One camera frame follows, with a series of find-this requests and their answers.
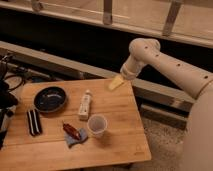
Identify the tan wedge gripper tip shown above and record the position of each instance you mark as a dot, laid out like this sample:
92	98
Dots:
116	82

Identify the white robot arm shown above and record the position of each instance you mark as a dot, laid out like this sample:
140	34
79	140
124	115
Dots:
197	153

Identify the white lying bottle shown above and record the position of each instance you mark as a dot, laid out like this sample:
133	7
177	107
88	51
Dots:
84	108

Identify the clear plastic cup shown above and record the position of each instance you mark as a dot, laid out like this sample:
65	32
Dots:
97	125

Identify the dark blue round bowl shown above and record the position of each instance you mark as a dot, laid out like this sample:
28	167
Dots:
50	99

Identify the wooden table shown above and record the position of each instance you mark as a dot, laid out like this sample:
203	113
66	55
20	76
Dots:
123	142

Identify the blue folded cloth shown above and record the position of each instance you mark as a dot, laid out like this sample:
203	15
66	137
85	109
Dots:
73	141

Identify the black white striped block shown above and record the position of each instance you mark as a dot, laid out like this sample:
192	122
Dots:
34	123

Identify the metal window rail frame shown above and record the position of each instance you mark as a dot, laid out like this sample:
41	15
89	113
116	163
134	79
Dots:
185	21

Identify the black equipment with cables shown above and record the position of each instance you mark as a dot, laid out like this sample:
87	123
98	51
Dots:
7	100

